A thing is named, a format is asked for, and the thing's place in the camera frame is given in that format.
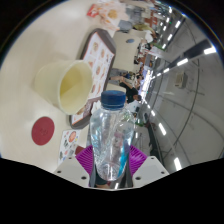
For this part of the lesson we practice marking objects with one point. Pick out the beige chair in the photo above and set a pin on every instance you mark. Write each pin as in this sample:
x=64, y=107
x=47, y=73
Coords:
x=128, y=51

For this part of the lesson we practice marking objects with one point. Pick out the ceiling air conditioner unit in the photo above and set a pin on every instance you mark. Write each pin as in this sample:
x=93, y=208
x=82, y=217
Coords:
x=181, y=80

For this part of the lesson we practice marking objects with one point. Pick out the brown tray with paper liner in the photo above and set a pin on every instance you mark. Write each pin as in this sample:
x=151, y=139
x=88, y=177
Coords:
x=100, y=56

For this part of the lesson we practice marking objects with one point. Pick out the person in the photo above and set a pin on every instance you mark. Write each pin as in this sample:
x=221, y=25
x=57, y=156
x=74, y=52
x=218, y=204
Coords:
x=130, y=91

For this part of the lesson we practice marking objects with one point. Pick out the ceiling lights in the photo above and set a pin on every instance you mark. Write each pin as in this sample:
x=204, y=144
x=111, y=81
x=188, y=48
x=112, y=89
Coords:
x=181, y=62

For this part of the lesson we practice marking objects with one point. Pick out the clear blue-capped water bottle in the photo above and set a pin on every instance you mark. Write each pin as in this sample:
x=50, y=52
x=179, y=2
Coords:
x=111, y=133

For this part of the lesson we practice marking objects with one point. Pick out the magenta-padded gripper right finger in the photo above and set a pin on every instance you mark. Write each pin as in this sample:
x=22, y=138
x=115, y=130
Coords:
x=138, y=159

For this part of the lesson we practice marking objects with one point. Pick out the clear bag with food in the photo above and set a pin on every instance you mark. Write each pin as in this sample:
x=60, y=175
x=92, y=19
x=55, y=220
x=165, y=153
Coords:
x=111, y=11

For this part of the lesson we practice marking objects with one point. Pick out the flat round red coaster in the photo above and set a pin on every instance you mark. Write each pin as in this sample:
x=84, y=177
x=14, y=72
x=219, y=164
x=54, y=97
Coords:
x=43, y=130

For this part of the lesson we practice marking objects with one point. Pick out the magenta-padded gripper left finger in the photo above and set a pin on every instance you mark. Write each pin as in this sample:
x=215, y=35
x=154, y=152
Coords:
x=84, y=158

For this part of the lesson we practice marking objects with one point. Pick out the colourful printed leaflet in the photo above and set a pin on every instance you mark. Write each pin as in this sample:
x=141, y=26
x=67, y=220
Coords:
x=68, y=143

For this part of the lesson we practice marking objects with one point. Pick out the small red sachet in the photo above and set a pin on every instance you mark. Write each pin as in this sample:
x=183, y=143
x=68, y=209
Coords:
x=93, y=10

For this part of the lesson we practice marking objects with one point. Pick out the cream paper cup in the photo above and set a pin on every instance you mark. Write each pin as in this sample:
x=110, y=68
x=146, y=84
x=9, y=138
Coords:
x=50, y=81

